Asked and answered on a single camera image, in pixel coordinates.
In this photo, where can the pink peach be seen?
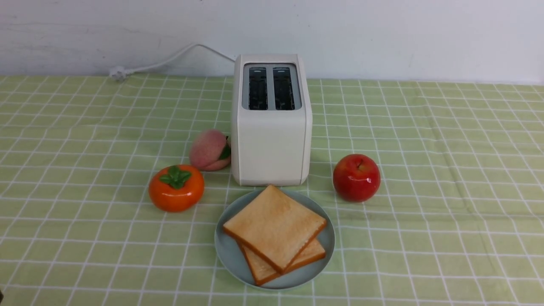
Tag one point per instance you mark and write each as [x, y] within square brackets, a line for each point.
[210, 151]

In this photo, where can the light blue round plate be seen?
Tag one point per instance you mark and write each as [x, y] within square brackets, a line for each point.
[232, 258]

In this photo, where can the green checkered tablecloth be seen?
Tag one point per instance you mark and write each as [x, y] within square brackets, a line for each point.
[457, 219]

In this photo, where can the red apple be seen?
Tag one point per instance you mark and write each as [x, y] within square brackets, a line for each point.
[356, 178]

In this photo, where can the toast slice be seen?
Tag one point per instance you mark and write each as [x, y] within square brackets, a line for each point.
[275, 227]
[263, 272]

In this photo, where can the orange persimmon with green leaf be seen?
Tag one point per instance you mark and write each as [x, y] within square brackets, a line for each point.
[176, 188]

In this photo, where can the white two-slot toaster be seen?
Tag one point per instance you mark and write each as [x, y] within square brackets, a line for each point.
[271, 120]

